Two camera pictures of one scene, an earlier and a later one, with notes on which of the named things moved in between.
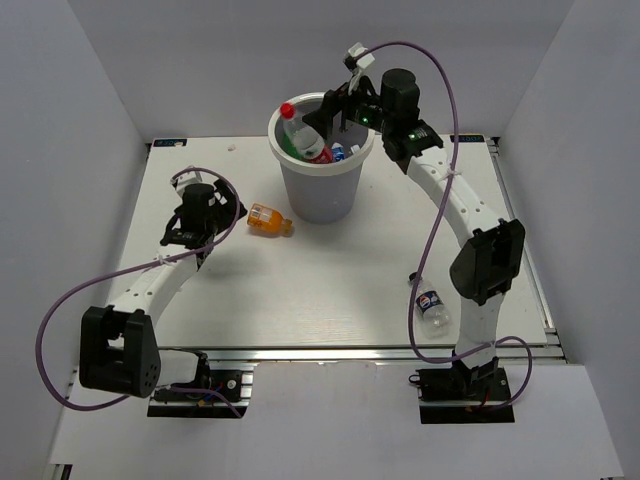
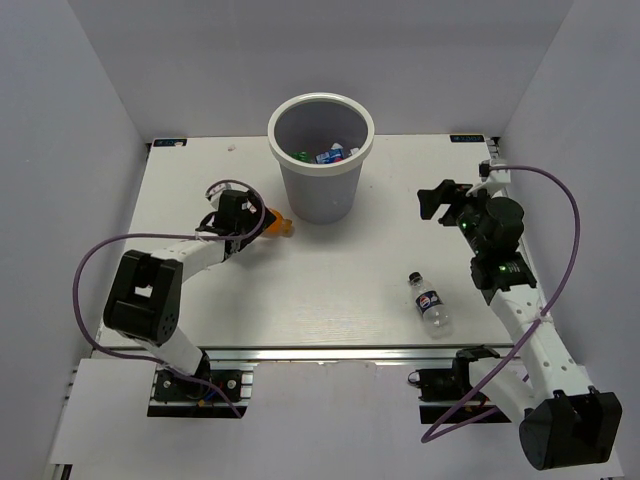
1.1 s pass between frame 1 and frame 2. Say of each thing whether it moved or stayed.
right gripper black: moved
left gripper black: moved
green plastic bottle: moved
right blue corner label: stayed
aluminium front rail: stayed
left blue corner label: stayed
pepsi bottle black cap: stayed
